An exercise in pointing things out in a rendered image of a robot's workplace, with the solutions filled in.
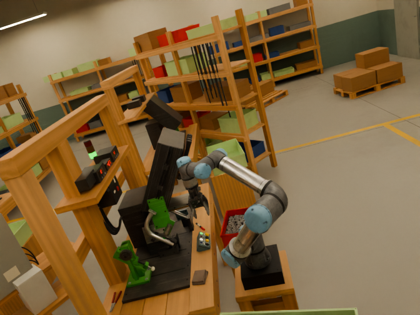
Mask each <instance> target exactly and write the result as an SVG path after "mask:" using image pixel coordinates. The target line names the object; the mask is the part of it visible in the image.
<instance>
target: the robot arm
mask: <svg viewBox="0 0 420 315"><path fill-rule="evenodd" d="M176 163H177V168H178V169H179V173H180V175H181V178H182V182H183V184H184V187H185V188H186V190H188V193H189V197H188V206H189V207H190V209H191V212H192V215H193V217H195V218H196V219H197V214H196V208H200V207H204V208H205V210H206V212H207V215H208V216H209V204H208V199H207V198H206V196H205V195H204V194H203V193H202V192H200V190H201V187H200V186H199V184H198V180H197V179H207V178H208V177H209V176H210V174H211V171H212V170H213V169H214V168H218V169H220V170H221V171H223V172H224V173H226V174H228V175H229V176H231V177H232V178H234V179H236V180H237V181H239V182H240V183H242V184H244V185H245V186H247V187H249V188H250V189H252V190H253V191H255V192H257V193H258V194H259V196H260V199H258V200H257V201H256V202H255V203H254V204H253V205H252V206H250V207H249V208H248V209H247V211H246V212H245V214H244V220H245V224H244V225H242V226H241V227H240V228H239V234H238V235H237V237H234V238H232V239H231V240H230V242H229V244H228V245H227V246H226V247H225V248H224V249H223V250H222V251H221V256H222V258H223V259H224V261H225V262H226V263H227V264H228V265H229V266H231V267H232V268H235V269H236V268H238V267H239V266H240V265H241V264H242V263H243V262H244V261H245V263H246V266H247V267H249V268H251V269H262V268H265V267H266V266H267V265H268V264H269V263H270V262H271V254H270V252H269V251H268V249H267V248H266V247H265V245H264V240H263V236H262V234H263V233H265V232H267V231H268V229H269V228H270V227H271V226H272V225H273V223H274V222H275V221H276V220H277V219H278V218H279V217H280V216H281V215H282V214H283V213H284V212H285V211H286V209H287V207H288V197H287V195H286V193H285V192H284V190H283V188H282V187H281V186H280V185H278V184H277V183H276V182H274V181H272V180H266V179H264V178H263V177H261V176H259V175H258V174H256V173H254V172H252V171H251V170H249V169H247V168H246V167H244V166H242V165H240V164H239V163H237V162H236V161H233V160H232V159H230V158H228V154H227V152H226V151H225V150H224V149H222V148H218V149H216V150H214V151H213V152H212V153H210V154H208V155H207V156H206V157H204V158H203V159H201V160H200V161H198V162H191V159H190V157H189V156H183V157H180V158H179V159H178V160H177V161H176Z"/></svg>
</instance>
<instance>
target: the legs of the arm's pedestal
mask: <svg viewBox="0 0 420 315"><path fill-rule="evenodd" d="M238 304H239V308H240V310H241V312H248V311H282V310H299V308H298V302H297V299H296V295H295V293H294V294H288V295H283V296H281V297H274V298H269V299H262V300H258V299H257V300H253V301H246V302H239V303H238Z"/></svg>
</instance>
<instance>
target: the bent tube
mask: <svg viewBox="0 0 420 315"><path fill-rule="evenodd" d="M149 212H150V213H149V214H148V216H147V218H146V220H145V223H144V228H145V230H146V232H147V233H148V234H149V235H150V236H151V237H152V238H155V239H157V240H159V241H162V242H164V243H166V244H168V245H170V246H173V245H174V243H173V242H171V241H170V240H168V239H163V237H162V236H159V235H157V234H155V233H153V232H152V231H151V230H150V228H149V222H150V220H151V218H152V216H153V215H156V213H157V212H156V211H153V210H152V209H149Z"/></svg>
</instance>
